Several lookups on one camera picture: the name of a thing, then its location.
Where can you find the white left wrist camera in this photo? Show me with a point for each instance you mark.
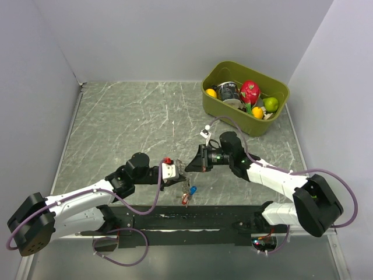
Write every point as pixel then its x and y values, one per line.
pixel 169 170

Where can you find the yellow lemon toy right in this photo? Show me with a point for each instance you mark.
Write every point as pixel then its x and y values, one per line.
pixel 257 112

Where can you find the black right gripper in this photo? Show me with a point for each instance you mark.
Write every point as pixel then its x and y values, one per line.
pixel 197 164

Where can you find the metal disc keyring with rings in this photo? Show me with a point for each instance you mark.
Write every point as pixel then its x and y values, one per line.
pixel 185 187

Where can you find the olive green plastic bin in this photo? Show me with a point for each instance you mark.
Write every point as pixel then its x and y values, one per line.
pixel 229 71

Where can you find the yellow lemon toy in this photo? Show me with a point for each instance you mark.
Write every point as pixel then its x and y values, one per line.
pixel 211 92
pixel 257 112

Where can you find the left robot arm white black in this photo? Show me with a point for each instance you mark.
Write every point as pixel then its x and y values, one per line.
pixel 40 220

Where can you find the green pear toy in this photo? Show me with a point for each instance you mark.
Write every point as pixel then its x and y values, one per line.
pixel 271 104

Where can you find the red dragon fruit toy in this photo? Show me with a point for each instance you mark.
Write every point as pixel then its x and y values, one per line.
pixel 249 93

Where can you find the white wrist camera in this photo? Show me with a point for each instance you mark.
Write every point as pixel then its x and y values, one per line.
pixel 206 134
pixel 169 170

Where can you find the yellow lemon toy left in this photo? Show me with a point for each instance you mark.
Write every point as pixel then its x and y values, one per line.
pixel 211 92

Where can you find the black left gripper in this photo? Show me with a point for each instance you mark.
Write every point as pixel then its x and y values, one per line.
pixel 169 182

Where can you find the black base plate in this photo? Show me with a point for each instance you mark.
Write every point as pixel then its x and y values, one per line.
pixel 180 225

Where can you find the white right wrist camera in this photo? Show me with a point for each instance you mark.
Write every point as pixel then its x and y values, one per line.
pixel 206 134

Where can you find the black printed cup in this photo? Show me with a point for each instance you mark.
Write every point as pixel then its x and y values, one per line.
pixel 228 93

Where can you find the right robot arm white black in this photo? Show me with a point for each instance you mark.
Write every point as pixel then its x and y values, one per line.
pixel 313 205

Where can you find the red key tag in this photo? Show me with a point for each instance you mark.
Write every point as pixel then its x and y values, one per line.
pixel 184 198

